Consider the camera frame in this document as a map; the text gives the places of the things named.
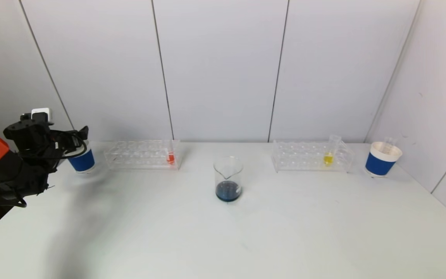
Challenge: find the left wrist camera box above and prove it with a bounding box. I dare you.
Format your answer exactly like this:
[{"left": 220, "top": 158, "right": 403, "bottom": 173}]
[{"left": 31, "top": 108, "right": 52, "bottom": 124}]

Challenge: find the test tube with yellow pigment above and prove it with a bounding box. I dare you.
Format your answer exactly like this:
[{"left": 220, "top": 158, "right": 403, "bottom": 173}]
[{"left": 323, "top": 135, "right": 342, "bottom": 166}]

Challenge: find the clear glass beaker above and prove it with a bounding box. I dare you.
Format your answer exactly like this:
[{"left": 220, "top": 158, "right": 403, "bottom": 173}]
[{"left": 213, "top": 156, "right": 243, "bottom": 203}]

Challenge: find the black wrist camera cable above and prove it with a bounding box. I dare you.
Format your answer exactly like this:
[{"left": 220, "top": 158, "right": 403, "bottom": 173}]
[{"left": 50, "top": 130, "right": 88, "bottom": 160}]

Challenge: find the blue white paper cup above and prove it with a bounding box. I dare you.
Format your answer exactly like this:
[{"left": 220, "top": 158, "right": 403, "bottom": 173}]
[
  {"left": 365, "top": 141, "right": 403, "bottom": 178},
  {"left": 67, "top": 140, "right": 96, "bottom": 174}
]

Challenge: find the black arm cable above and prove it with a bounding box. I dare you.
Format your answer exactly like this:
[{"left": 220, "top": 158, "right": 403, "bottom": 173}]
[{"left": 0, "top": 197, "right": 28, "bottom": 213}]

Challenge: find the clear acrylic test tube rack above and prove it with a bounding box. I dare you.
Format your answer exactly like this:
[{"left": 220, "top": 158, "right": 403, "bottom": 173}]
[
  {"left": 104, "top": 140, "right": 181, "bottom": 171},
  {"left": 271, "top": 140, "right": 354, "bottom": 173}
]

